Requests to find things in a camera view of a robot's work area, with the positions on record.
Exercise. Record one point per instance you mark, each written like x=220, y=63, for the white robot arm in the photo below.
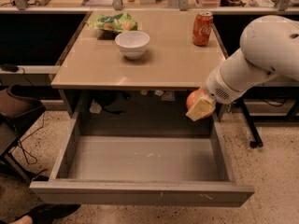
x=268, y=48

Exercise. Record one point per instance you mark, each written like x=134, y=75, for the black table leg stand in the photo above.
x=257, y=141

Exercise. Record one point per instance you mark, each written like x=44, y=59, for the white ceramic bowl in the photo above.
x=132, y=44

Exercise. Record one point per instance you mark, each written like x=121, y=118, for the open grey top drawer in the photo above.
x=128, y=160

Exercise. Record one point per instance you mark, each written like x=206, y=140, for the grey cabinet with tan top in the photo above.
x=172, y=61

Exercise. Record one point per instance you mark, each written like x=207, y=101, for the red apple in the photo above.
x=195, y=95

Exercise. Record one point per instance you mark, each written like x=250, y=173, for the orange soda can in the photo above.
x=202, y=28

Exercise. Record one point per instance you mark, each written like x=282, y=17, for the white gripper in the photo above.
x=217, y=87

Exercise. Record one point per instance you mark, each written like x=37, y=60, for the person's foot with black shoe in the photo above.
x=46, y=213

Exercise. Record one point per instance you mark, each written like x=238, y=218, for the green chip bag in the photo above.
x=115, y=24

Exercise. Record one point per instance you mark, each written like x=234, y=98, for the dark brown chair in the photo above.
x=17, y=114

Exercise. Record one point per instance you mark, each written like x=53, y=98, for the black power adapter left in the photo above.
x=9, y=67

